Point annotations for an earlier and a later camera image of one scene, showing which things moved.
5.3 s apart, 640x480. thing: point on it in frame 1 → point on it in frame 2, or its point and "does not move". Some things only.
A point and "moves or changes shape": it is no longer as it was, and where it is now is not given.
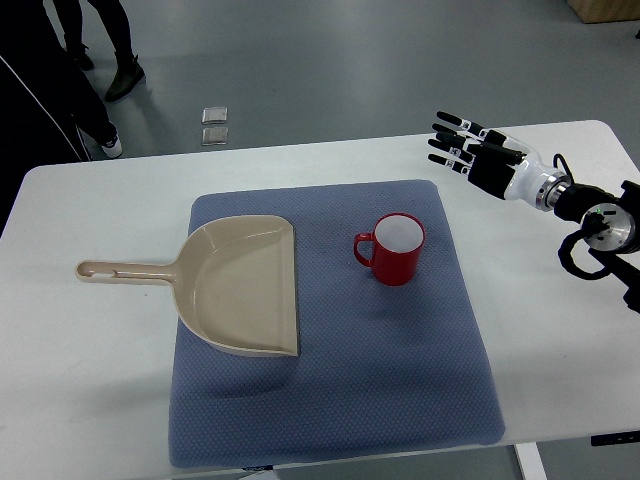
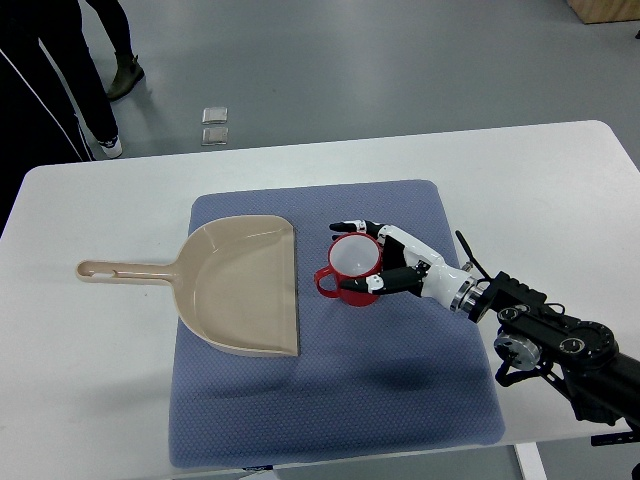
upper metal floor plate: [214, 115] does not move
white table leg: [530, 461] does not move
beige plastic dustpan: [234, 283] does not move
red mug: [396, 243] moves or changes shape
